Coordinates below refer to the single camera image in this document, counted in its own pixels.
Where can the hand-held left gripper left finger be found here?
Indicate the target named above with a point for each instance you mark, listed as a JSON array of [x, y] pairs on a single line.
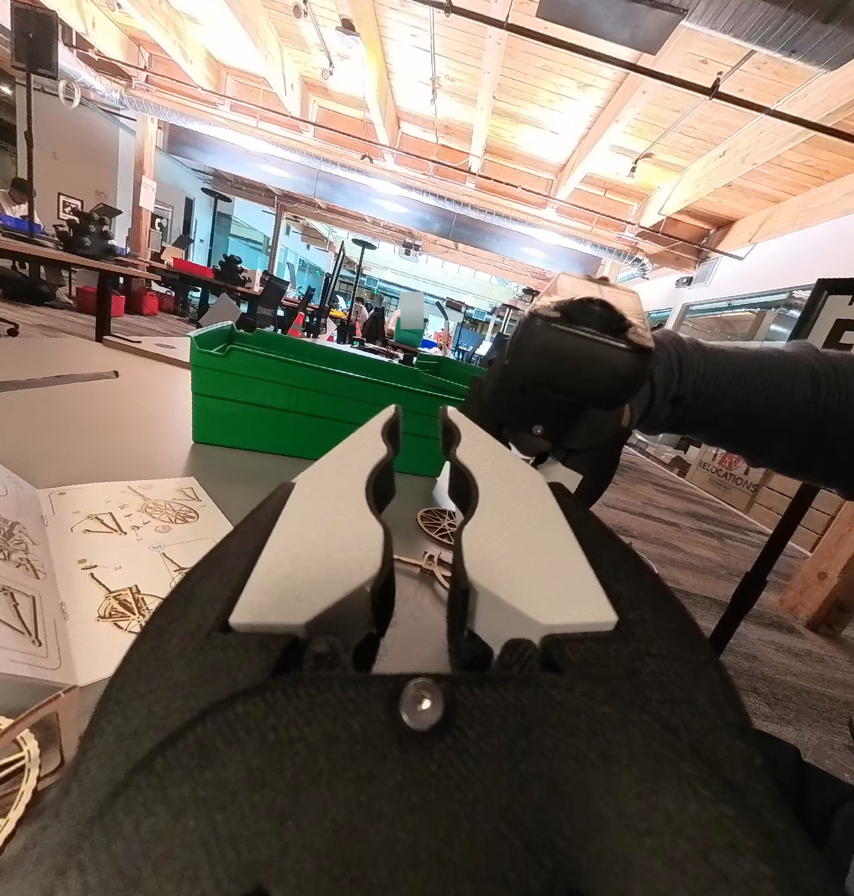
[[308, 546]]

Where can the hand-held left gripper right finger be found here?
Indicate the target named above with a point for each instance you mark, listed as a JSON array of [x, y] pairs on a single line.
[[532, 560]]

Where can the small wooden spoked wheel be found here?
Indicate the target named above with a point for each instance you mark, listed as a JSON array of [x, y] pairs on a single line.
[[437, 523]]

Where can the wooden triangular frame part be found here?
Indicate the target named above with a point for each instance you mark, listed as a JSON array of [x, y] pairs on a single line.
[[427, 561]]

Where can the person's right forearm dark sleeve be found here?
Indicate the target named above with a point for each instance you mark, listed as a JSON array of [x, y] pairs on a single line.
[[748, 399]]

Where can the green plastic bin stack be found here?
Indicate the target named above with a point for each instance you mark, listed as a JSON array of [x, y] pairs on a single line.
[[448, 371]]

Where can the stack of green plastic bins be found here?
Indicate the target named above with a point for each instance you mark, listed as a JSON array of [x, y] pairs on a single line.
[[287, 399]]

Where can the cardboard box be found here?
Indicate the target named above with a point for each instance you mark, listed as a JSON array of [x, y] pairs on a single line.
[[731, 469]]

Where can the paper instruction booklet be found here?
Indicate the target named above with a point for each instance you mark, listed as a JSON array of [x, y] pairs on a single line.
[[84, 560]]

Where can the black stand pole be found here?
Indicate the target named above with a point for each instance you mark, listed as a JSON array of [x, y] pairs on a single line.
[[762, 567]]

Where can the black framed white sign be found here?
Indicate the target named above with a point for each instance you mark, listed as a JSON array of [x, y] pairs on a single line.
[[839, 315]]

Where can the red storage bins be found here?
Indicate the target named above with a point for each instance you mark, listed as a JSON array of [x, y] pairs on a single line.
[[108, 301]]

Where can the black equipment on table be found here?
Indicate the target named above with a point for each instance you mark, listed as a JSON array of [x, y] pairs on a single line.
[[89, 231]]

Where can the long wooden work table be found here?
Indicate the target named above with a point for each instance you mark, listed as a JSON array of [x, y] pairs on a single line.
[[49, 252]]

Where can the black office chair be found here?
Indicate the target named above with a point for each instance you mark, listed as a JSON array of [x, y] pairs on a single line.
[[10, 287]]

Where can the black speaker on stand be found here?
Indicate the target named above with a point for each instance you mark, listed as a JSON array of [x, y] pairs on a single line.
[[35, 38]]

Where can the wooden support post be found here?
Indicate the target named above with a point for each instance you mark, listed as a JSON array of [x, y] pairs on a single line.
[[832, 567]]

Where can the laser-cut wooden sheet frame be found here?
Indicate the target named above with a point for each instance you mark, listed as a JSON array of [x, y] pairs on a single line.
[[52, 707]]

